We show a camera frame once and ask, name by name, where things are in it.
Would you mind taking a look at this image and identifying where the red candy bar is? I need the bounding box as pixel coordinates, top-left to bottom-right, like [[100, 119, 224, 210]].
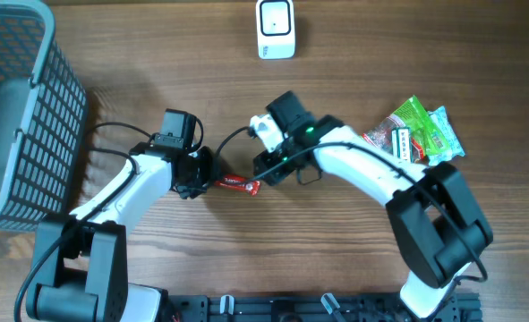
[[214, 174, 260, 196]]

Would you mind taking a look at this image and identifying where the dark green gum pack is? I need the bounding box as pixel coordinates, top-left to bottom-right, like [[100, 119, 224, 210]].
[[391, 127, 412, 162]]

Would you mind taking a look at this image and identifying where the green snack bag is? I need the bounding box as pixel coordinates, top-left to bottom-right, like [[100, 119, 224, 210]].
[[362, 96, 448, 163]]

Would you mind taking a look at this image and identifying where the light blue tissue pack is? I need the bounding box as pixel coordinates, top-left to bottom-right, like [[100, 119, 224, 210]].
[[428, 106, 465, 166]]

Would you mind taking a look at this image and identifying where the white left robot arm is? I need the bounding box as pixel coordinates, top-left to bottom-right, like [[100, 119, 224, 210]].
[[14, 142, 214, 321]]

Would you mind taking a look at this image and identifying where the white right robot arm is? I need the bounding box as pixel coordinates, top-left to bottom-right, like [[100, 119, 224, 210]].
[[249, 91, 493, 320]]

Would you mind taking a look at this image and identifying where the white barcode scanner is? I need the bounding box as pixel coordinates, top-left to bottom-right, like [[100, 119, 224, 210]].
[[255, 0, 296, 60]]

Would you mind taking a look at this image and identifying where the dark grey plastic basket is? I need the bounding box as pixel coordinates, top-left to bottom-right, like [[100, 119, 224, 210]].
[[0, 0, 89, 232]]

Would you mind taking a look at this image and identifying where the black left camera cable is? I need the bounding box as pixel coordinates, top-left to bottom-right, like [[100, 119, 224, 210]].
[[13, 121, 205, 322]]

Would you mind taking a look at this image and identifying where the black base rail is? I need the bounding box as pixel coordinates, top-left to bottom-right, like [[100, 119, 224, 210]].
[[156, 292, 483, 322]]

